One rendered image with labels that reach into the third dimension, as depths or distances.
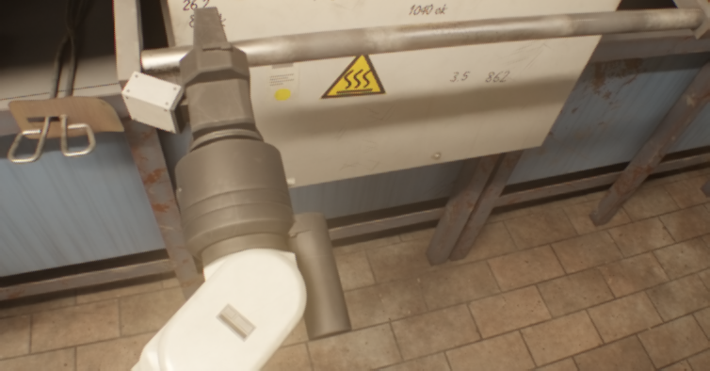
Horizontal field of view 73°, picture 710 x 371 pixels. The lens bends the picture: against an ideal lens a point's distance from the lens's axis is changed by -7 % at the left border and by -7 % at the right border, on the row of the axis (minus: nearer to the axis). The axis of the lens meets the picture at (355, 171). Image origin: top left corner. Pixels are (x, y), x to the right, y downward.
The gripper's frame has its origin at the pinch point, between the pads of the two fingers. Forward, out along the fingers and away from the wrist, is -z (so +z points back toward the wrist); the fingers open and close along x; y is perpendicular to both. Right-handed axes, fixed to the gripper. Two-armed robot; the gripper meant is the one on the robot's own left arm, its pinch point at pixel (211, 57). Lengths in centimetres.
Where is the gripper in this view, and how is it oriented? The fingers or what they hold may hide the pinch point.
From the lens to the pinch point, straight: 49.5
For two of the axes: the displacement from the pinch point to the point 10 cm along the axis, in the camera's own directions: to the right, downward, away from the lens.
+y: -9.5, 1.6, -2.6
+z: 2.4, 9.0, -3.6
